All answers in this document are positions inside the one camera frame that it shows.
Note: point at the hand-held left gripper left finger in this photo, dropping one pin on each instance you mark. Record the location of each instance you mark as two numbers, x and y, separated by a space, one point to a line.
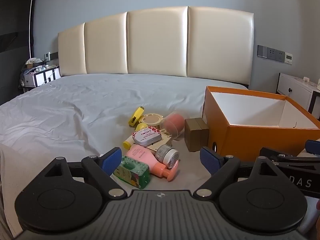
111 160

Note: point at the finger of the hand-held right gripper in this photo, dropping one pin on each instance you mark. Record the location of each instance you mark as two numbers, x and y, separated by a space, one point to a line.
313 146
282 153

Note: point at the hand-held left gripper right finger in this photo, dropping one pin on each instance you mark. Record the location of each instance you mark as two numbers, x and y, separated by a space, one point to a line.
210 161

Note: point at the small gold box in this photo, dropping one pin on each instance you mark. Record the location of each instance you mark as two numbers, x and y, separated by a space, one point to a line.
196 137

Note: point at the orange cardboard box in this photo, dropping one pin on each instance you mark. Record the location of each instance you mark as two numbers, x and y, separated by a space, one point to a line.
250 140

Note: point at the small glitter jar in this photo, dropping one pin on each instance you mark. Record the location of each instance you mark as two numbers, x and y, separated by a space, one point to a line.
167 155

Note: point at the yellow bulb-shaped bottle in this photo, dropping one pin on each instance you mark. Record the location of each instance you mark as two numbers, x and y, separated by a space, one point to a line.
127 143

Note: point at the green hand sanitizer bottle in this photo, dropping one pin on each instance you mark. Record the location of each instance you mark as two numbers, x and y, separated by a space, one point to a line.
132 172

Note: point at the pink tube orange cap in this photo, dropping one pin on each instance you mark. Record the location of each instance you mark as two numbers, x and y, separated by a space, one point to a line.
145 156

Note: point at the spotted pink mint tin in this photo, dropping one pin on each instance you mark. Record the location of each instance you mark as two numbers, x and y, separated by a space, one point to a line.
146 136

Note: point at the yellow cylindrical gadget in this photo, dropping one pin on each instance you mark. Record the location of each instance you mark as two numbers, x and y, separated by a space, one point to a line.
133 118

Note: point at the beige flat card box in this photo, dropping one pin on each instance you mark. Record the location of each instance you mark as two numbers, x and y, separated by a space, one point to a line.
165 140

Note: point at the pink sponge in clear case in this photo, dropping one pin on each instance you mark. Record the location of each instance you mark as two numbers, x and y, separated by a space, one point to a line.
172 121

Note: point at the round gold powder compact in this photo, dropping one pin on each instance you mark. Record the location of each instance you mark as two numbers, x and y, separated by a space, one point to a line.
151 118

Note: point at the white nightstand with knob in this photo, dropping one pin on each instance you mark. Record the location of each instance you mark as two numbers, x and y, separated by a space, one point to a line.
292 85

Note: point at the small white gadget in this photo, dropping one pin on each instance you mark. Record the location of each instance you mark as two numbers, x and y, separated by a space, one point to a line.
306 79

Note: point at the white black-trimmed nightstand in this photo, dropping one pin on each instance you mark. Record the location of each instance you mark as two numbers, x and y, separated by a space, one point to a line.
42 77

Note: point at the cream padded headboard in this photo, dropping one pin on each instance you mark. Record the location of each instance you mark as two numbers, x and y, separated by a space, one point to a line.
155 42

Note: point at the white crumpled paper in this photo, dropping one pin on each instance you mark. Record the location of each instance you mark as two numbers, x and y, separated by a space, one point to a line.
31 60

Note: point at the white arc lamp pole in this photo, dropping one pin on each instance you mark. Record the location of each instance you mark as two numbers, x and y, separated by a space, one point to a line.
31 30

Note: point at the white wall thermostat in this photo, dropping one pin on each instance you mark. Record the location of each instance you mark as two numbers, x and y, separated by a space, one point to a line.
288 58

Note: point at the grey wall socket panel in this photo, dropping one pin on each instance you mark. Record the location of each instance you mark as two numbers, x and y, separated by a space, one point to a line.
271 53

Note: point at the small wall switch panel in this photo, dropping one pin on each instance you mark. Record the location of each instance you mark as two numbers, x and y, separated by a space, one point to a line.
51 55

